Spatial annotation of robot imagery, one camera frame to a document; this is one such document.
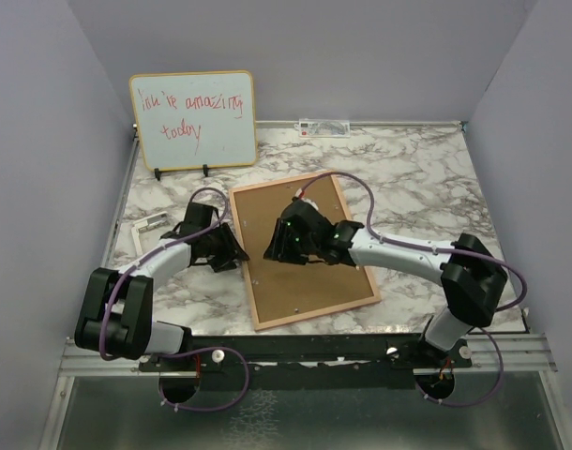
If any small whiteboard with red writing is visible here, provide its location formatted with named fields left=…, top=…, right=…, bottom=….
left=128, top=70, right=258, bottom=173

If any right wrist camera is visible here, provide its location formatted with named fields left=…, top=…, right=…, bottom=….
left=293, top=188, right=319, bottom=211

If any aluminium front rail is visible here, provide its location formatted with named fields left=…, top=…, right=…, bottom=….
left=58, top=333, right=560, bottom=376

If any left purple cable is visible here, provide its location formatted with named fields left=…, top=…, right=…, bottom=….
left=99, top=187, right=250, bottom=413

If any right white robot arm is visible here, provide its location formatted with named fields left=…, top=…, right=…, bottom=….
left=263, top=199, right=508, bottom=367

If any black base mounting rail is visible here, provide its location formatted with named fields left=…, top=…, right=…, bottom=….
left=139, top=333, right=472, bottom=391

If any metal angle bracket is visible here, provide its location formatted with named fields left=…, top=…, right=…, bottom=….
left=130, top=212, right=168, bottom=256

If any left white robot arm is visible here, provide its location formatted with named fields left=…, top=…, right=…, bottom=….
left=74, top=202, right=248, bottom=370

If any white label strip at wall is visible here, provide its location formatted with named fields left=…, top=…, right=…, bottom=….
left=294, top=119, right=351, bottom=138

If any pink wooden photo frame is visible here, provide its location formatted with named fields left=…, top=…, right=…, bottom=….
left=228, top=171, right=381, bottom=333

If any brown cardboard backing board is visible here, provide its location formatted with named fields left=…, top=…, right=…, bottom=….
left=230, top=173, right=381, bottom=331

